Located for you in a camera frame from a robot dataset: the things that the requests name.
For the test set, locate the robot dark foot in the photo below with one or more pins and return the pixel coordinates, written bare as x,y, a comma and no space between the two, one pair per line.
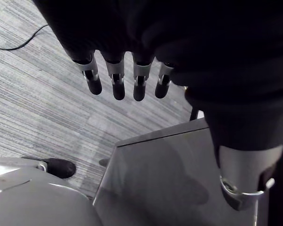
61,167

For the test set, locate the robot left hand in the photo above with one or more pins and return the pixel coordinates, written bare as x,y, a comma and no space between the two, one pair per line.
179,28

